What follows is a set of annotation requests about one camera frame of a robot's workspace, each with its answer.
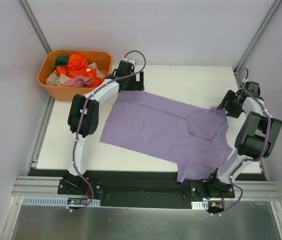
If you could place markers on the left aluminium frame post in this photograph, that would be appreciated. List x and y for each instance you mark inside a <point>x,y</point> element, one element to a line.
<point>35,25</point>

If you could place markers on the purple t shirt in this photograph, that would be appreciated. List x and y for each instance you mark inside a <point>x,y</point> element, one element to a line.
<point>194,138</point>

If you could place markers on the pink t shirt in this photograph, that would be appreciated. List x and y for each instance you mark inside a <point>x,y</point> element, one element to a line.
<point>78,82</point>

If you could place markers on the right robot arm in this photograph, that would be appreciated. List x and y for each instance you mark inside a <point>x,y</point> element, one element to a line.
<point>255,140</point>

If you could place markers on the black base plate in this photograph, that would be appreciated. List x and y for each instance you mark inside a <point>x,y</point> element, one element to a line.
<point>133,189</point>

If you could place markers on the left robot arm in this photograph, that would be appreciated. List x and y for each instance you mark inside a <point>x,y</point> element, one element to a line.
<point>83,121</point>

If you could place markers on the aluminium frame post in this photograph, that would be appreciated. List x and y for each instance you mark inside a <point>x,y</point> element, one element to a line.
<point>257,35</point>
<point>35,25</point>

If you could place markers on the green t shirt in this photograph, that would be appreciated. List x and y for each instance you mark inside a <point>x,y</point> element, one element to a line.
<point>61,60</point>

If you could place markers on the right aluminium frame post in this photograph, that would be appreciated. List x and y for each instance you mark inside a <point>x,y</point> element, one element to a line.
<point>257,35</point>

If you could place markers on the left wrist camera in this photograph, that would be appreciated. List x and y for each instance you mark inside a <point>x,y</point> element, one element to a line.
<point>133,61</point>

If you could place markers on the white cable duct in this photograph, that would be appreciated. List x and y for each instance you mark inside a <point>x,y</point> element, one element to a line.
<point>199,205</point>
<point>49,201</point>

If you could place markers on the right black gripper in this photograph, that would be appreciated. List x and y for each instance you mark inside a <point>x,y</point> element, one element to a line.
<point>227,106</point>

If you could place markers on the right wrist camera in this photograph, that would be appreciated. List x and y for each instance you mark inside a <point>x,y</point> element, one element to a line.
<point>243,81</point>

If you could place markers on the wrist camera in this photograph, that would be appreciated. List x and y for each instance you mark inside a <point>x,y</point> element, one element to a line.
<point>243,81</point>
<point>133,61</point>

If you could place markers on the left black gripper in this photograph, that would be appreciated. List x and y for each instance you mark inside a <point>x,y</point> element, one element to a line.
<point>135,81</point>

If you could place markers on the right white cable duct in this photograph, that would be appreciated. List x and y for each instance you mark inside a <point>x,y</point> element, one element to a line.
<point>199,205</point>

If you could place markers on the left white cable duct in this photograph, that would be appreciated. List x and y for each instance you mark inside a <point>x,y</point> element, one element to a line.
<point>49,201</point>

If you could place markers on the orange t shirt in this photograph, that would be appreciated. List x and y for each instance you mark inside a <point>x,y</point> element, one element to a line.
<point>77,66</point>

